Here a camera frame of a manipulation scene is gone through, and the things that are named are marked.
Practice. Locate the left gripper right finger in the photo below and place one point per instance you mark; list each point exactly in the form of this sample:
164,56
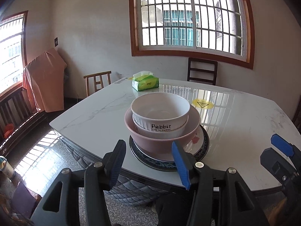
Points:
184,163

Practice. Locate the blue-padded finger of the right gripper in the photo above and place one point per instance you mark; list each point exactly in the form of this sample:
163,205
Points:
282,145

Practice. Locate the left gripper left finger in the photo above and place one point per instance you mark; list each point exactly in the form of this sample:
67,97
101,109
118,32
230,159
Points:
113,162

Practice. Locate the large blue floral plate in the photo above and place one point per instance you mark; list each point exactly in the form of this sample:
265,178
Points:
168,166

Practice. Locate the white pink-flower plate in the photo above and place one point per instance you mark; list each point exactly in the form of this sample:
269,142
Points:
192,147

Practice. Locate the large pink bowl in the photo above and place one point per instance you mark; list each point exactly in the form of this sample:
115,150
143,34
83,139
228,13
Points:
163,146

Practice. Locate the white Rabbit bowl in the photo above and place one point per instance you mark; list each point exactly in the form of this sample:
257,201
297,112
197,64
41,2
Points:
163,134

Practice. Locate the blue ribbed white bowl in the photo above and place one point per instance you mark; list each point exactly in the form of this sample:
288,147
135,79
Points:
158,110

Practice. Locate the yellow hot warning sticker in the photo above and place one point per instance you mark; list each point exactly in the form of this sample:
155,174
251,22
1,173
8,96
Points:
202,103

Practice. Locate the light wooden chair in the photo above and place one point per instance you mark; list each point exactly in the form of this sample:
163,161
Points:
97,80

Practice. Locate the green tissue pack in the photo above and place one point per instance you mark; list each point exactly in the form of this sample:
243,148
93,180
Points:
144,80

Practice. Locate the dark wooden chair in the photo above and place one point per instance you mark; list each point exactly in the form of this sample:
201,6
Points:
202,71

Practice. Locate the dark wooden bench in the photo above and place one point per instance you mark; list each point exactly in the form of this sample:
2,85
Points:
17,119

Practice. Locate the white cup on floor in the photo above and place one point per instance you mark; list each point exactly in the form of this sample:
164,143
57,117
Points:
6,168

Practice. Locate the orange cloth covered furniture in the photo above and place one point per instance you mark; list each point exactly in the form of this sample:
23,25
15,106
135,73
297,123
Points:
43,79

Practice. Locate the wooden framed barred window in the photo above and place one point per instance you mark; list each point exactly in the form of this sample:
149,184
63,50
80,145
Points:
219,30

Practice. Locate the side window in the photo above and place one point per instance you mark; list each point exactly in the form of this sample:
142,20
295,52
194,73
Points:
13,50

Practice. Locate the black wall switch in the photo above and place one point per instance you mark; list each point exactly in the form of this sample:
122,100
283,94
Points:
56,42

